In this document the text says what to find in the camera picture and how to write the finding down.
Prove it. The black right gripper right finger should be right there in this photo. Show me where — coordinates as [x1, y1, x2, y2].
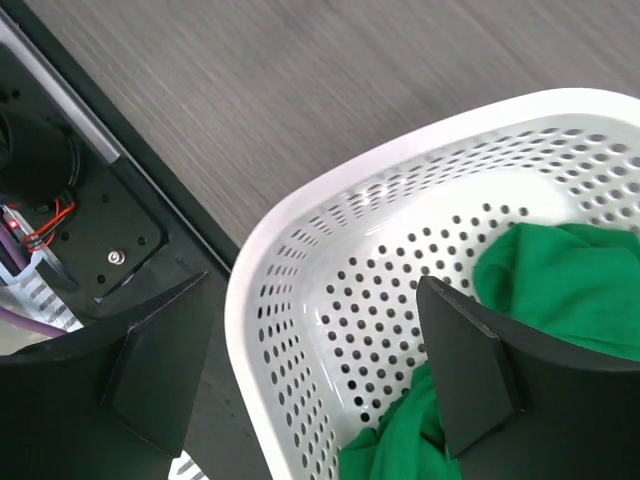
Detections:
[416, 276, 639, 479]

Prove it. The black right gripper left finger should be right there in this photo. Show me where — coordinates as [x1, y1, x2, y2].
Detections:
[1, 273, 212, 479]

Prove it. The green t shirt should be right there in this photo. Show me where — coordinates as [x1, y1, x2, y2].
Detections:
[339, 223, 639, 479]

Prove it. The white perforated plastic basket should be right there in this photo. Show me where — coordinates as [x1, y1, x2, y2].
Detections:
[224, 88, 639, 479]

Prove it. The white slotted cable duct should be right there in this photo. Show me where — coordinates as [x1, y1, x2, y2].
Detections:
[1, 252, 83, 332]

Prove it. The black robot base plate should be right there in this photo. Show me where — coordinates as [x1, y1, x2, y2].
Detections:
[1, 1, 269, 479]

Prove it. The aluminium frame rail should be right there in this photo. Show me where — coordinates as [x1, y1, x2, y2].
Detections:
[1, 10, 125, 163]

